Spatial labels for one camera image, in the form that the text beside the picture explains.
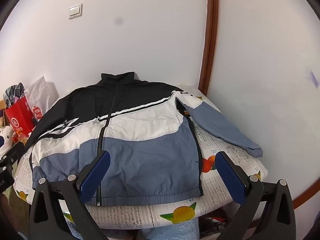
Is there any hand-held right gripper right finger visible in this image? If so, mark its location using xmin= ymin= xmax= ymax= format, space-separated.
xmin=215 ymin=151 xmax=297 ymax=240

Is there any red paper bag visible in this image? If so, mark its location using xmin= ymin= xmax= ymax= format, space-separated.
xmin=5 ymin=96 xmax=44 ymax=140

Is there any white plastic bag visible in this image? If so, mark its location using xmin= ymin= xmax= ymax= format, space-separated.
xmin=24 ymin=76 xmax=60 ymax=120

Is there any brown wooden door frame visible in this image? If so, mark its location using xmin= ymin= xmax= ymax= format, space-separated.
xmin=197 ymin=0 xmax=320 ymax=210

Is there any plaid cloth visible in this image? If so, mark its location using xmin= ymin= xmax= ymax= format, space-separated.
xmin=3 ymin=82 xmax=25 ymax=108

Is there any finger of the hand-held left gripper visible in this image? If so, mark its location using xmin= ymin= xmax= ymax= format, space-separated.
xmin=0 ymin=142 xmax=26 ymax=167

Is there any black white blue jacket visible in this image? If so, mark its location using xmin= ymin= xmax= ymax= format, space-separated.
xmin=24 ymin=71 xmax=263 ymax=207

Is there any white spotted plush toy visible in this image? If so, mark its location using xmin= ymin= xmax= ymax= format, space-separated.
xmin=0 ymin=126 xmax=14 ymax=157

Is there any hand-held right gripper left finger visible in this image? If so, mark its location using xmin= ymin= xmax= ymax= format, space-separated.
xmin=28 ymin=151 xmax=118 ymax=240

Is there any white light switch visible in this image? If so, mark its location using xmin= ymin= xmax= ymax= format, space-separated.
xmin=68 ymin=3 xmax=83 ymax=20

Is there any tangle of cables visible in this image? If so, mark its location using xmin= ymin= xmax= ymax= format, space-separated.
xmin=199 ymin=215 xmax=240 ymax=238

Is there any blue fluffy towel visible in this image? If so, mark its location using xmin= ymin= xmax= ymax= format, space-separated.
xmin=67 ymin=217 xmax=200 ymax=240

